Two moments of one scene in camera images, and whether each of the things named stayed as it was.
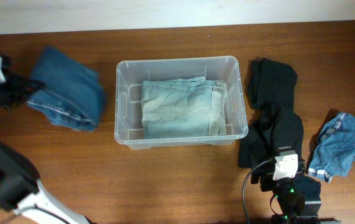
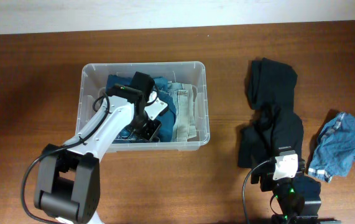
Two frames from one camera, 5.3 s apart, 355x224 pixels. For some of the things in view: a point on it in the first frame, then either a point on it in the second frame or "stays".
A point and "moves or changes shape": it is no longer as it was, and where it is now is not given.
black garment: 271,82 stays
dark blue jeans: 73,95 to 166,119
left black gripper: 15,93 to 148,133
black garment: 268,129 stays
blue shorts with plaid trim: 342,142 stays
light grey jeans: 184,107 moves or changes shape
